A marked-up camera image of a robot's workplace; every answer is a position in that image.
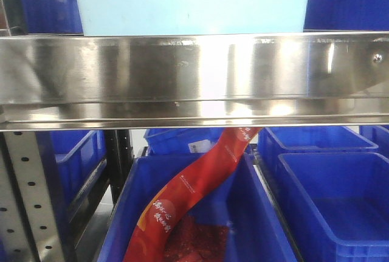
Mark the perforated steel upright post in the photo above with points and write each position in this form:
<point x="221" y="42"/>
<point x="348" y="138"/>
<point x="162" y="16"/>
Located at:
<point x="35" y="170"/>

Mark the blue bin upper left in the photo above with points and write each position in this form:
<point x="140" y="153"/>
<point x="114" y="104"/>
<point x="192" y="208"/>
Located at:
<point x="52" y="16"/>

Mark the black upright post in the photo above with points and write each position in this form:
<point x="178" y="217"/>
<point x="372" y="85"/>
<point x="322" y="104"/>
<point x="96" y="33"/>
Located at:
<point x="119" y="157"/>

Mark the blue bin rear right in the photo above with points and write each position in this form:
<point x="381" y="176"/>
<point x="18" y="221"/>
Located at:
<point x="275" y="141"/>

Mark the blue bin rear middle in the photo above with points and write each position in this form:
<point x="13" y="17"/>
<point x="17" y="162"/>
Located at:
<point x="166" y="141"/>

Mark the blue bin left shelf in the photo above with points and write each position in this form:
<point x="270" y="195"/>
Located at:
<point x="77" y="154"/>

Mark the blue bin far right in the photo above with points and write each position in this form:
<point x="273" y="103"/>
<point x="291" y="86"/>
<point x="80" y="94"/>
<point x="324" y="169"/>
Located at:
<point x="378" y="134"/>

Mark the blue bin upper right shelf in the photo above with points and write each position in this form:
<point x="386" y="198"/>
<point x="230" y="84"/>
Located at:
<point x="369" y="15"/>

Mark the blue bin shelf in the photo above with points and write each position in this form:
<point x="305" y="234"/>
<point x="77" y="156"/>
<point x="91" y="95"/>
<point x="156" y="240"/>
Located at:
<point x="369" y="15"/>
<point x="77" y="154"/>

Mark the light blue plastic bin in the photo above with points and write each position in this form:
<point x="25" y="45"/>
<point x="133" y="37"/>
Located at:
<point x="190" y="17"/>

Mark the blue bin front right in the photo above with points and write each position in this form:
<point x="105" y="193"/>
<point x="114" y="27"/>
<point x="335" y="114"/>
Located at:
<point x="336" y="204"/>

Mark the red snack bag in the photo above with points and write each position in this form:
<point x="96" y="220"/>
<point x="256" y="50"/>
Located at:
<point x="184" y="191"/>

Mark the blue bin with red bag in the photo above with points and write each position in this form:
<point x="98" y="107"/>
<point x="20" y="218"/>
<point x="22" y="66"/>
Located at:
<point x="240" y="203"/>

